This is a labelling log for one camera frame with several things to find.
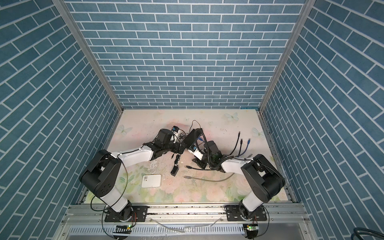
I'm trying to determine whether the black network switch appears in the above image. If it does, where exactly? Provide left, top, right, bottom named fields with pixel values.
left=182, top=129, right=202, bottom=149

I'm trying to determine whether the aluminium corner post right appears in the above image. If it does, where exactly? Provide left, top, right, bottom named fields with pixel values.
left=259, top=0, right=316, bottom=113

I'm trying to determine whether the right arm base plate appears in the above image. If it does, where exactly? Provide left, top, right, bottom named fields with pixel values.
left=224, top=205, right=268, bottom=222

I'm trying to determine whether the aluminium corner post left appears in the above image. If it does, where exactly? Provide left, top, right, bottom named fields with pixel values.
left=53, top=0, right=124, bottom=114

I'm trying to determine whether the grey ethernet cable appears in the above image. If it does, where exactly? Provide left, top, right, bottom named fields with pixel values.
left=182, top=153, right=254, bottom=183

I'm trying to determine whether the blue ethernet cable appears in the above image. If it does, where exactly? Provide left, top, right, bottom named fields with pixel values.
left=239, top=138, right=252, bottom=157

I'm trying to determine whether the black cable bottom right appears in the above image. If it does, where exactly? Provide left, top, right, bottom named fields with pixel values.
left=350, top=227, right=384, bottom=240

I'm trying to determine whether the white flat box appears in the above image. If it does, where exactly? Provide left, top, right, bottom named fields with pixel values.
left=141, top=174, right=162, bottom=189

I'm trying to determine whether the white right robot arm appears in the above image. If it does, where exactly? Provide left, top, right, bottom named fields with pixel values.
left=189, top=141, right=286, bottom=219

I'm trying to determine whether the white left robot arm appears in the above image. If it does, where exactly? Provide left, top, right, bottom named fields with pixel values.
left=79, top=126, right=183, bottom=214

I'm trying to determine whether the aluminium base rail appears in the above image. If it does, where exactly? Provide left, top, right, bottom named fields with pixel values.
left=54, top=202, right=317, bottom=240

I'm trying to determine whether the black power adapter with cable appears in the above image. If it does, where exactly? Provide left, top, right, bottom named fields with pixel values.
left=179, top=120, right=206, bottom=145

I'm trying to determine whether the aluminium corner post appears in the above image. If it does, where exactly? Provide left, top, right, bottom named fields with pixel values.
left=53, top=0, right=124, bottom=114
left=259, top=0, right=316, bottom=113

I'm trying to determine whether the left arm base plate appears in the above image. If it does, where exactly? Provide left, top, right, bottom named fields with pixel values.
left=104, top=206, right=149, bottom=223

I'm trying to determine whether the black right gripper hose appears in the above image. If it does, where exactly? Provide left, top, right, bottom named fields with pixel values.
left=193, top=128, right=211, bottom=164

